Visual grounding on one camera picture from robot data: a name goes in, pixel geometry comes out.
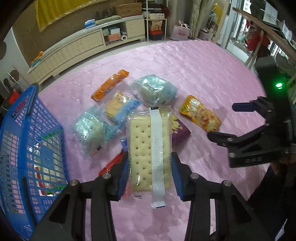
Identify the yellow hanging cloth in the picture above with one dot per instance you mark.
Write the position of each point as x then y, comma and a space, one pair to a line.
49, 11

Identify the blue purple bar packet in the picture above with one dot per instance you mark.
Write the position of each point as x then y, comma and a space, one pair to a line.
124, 144

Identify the pink quilted table cover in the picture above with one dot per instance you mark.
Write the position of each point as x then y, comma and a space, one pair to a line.
197, 68

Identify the light blue snack bag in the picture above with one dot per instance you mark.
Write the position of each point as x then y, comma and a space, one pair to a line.
93, 130
154, 91

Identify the tissue pack on cabinet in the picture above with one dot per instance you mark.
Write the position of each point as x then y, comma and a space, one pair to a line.
89, 23

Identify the yellow orange chips bag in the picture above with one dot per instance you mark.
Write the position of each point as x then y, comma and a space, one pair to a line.
199, 114

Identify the plate of oranges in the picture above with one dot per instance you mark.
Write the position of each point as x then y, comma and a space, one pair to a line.
37, 59

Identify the purple yellow chips bag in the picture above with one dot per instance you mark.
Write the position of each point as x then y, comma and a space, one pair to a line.
179, 131

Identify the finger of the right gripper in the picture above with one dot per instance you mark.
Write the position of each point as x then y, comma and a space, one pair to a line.
248, 142
245, 106

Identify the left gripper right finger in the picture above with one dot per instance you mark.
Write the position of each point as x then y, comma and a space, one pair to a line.
218, 211

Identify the white metal shelf rack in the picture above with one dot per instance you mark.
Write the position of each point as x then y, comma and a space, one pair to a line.
155, 14

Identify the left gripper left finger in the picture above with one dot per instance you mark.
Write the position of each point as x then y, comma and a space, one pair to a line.
65, 219

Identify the red snack packet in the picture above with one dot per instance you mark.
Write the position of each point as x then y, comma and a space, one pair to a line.
115, 160

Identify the cream TV cabinet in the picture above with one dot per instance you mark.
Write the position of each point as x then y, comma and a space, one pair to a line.
84, 44

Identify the right hand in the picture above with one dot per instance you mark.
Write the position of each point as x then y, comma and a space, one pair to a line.
284, 168

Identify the red bag on floor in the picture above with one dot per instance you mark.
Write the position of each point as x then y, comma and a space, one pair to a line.
13, 97

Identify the blue cake packet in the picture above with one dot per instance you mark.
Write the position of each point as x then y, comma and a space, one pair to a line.
119, 107

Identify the pink shopping bag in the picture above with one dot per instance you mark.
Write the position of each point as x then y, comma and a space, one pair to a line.
180, 32

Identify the brown cardboard box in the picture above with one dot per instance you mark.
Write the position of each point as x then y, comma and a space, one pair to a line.
126, 10

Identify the orange wafer bar packet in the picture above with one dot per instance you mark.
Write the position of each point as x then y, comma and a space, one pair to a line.
107, 86

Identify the blue plastic basket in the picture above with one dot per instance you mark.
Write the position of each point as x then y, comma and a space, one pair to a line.
33, 162

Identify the clear cracker packet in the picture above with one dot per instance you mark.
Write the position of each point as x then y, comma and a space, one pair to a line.
149, 150

